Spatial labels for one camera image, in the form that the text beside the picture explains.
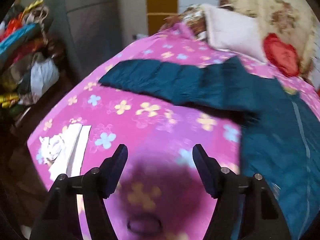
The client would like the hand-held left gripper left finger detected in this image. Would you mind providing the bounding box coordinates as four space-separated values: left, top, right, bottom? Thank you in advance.
30 144 129 240

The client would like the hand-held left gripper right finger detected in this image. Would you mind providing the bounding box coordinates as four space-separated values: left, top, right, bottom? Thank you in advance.
192 144 292 240

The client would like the teal down jacket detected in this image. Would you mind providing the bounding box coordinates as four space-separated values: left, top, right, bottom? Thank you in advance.
99 56 320 240

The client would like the white crumpled cloth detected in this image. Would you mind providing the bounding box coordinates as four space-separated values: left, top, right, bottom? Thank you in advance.
39 124 92 179

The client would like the pink floral bed sheet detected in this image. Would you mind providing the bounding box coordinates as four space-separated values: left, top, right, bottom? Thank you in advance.
26 21 320 240

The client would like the white plastic bag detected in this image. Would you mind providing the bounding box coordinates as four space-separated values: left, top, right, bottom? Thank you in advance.
29 52 60 98

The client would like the white pillow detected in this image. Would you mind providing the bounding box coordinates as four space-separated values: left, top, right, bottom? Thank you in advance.
201 4 268 63

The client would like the red heart cushion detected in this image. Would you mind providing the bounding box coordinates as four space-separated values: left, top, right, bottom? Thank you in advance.
264 32 304 78

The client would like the grey cabinet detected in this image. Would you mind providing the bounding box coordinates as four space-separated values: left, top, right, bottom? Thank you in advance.
41 0 123 85

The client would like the pile of colourful clutter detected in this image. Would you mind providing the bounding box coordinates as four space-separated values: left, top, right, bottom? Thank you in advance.
0 0 62 119

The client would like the brown floral pillow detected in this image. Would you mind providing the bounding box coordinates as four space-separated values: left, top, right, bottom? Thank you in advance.
164 4 209 42

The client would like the cream floral quilt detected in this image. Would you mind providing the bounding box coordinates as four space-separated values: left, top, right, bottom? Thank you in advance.
219 0 320 80

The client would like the orange wooden door frame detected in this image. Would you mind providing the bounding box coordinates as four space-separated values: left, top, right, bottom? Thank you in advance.
146 0 178 37

